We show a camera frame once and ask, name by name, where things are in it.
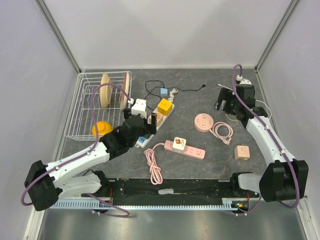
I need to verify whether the beige plate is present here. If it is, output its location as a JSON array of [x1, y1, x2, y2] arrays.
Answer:
[[99, 73, 113, 109]]

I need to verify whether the grey slotted cable duct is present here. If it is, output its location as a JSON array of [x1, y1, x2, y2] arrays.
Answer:
[[50, 198, 238, 211]]

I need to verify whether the yellow cube socket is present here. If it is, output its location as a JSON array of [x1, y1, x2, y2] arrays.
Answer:
[[157, 98, 173, 116]]

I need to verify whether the blue charger adapter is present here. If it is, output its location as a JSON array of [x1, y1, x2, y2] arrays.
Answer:
[[160, 87, 168, 98]]

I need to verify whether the white charging cable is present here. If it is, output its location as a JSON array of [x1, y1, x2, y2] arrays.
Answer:
[[216, 83, 273, 120]]

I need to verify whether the orange bowl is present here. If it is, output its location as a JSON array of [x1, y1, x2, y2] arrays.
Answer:
[[96, 121, 113, 137]]

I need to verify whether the pink long power strip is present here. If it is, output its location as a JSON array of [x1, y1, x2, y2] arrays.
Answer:
[[164, 140, 206, 160]]

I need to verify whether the pink bundled power cord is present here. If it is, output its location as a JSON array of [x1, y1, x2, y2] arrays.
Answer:
[[144, 143, 166, 186]]

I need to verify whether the white coiled strip cord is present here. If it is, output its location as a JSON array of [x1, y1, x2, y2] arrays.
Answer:
[[168, 88, 180, 103]]

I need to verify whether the pink cube socket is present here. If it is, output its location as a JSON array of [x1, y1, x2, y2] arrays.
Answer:
[[234, 145, 250, 161]]

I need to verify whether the beige wooden cube socket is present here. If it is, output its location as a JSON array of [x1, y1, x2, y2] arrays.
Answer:
[[156, 112, 164, 127]]

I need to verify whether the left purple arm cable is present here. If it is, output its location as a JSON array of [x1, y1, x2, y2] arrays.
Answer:
[[21, 83, 132, 218]]

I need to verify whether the white cube socket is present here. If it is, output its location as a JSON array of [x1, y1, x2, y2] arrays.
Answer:
[[172, 137, 187, 154]]

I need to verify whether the pink coiled cable with plug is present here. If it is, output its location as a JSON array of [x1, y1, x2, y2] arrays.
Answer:
[[212, 121, 234, 146]]

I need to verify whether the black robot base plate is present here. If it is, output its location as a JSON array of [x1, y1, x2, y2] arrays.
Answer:
[[93, 178, 259, 205]]

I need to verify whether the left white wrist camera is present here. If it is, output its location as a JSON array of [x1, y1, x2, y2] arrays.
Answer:
[[127, 98, 147, 119]]

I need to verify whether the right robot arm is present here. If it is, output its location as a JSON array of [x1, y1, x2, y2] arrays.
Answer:
[[214, 84, 309, 202]]

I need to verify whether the pink rimmed plate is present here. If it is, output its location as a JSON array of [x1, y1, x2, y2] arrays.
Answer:
[[120, 71, 130, 111]]

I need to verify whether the white wire dish rack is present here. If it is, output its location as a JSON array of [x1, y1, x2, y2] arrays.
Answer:
[[64, 71, 124, 141]]

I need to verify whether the pink round power socket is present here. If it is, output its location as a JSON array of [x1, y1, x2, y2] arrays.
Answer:
[[194, 113, 214, 133]]

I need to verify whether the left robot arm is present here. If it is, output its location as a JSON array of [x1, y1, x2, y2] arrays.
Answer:
[[21, 108, 157, 211]]

